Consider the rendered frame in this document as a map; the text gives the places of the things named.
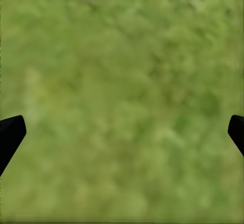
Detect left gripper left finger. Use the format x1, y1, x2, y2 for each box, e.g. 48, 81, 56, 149
0, 115, 26, 176

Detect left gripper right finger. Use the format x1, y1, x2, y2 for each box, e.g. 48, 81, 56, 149
228, 115, 244, 156

